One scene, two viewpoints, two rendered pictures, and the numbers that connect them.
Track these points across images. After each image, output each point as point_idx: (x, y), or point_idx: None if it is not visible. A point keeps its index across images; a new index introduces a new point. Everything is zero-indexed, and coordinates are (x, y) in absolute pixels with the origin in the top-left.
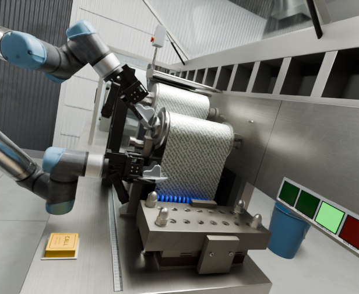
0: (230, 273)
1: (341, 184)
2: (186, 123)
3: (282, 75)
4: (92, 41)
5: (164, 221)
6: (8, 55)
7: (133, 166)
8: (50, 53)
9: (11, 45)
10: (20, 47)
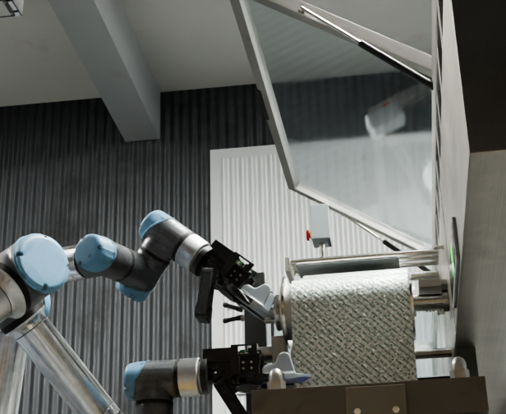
0: None
1: (451, 213)
2: (318, 283)
3: (439, 156)
4: (167, 227)
5: (276, 383)
6: (81, 259)
7: (245, 361)
8: (121, 250)
9: (83, 248)
10: (91, 246)
